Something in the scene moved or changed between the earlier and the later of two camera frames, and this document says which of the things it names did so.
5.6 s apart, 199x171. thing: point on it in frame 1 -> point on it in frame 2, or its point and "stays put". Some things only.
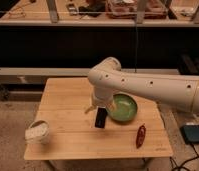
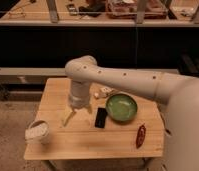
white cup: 37,132 stays put
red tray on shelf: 127,9 stays put
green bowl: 126,107 stays put
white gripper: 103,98 -> 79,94
